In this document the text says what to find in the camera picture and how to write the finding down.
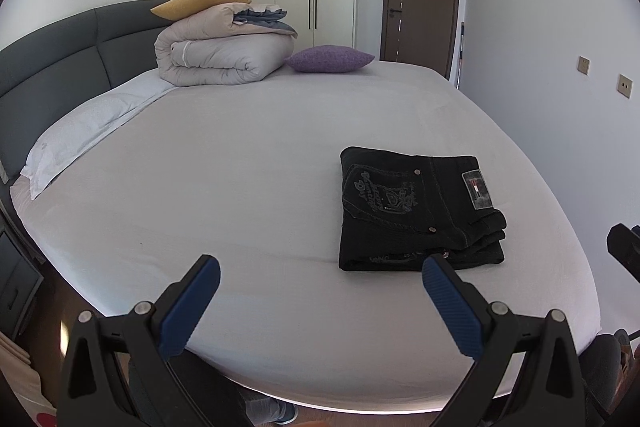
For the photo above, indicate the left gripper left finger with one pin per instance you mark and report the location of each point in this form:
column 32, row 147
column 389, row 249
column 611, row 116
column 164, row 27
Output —
column 93, row 391

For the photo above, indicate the purple pillow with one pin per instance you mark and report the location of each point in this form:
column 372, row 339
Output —
column 329, row 59

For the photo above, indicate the far wall socket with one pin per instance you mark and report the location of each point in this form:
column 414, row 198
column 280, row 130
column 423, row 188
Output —
column 583, row 65

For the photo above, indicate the wall socket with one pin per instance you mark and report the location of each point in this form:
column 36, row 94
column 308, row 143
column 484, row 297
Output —
column 583, row 65
column 624, row 86

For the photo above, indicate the folded blue clothes stack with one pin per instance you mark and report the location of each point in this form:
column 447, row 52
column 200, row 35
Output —
column 270, row 17

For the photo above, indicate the grey sneaker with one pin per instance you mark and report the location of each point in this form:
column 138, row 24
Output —
column 263, row 409

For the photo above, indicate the dark grey headboard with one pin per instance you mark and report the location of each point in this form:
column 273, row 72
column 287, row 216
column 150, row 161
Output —
column 54, row 69

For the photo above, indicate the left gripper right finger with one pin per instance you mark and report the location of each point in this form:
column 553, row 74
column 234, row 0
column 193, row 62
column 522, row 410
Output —
column 548, row 390

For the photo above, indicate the yellow pillow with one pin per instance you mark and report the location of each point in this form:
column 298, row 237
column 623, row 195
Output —
column 178, row 9

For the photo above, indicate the near wall socket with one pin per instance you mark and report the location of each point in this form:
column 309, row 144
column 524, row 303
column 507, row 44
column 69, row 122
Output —
column 624, row 86

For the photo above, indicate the black jeans pants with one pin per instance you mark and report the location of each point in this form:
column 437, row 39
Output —
column 400, row 209

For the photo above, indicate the dark bedside cabinet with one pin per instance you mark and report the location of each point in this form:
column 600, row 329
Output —
column 19, row 282

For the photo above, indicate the folded beige duvet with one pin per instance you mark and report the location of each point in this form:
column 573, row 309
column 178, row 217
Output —
column 208, row 48

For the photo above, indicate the white flat pillow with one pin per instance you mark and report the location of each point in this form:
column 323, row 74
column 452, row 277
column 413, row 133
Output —
column 87, row 125

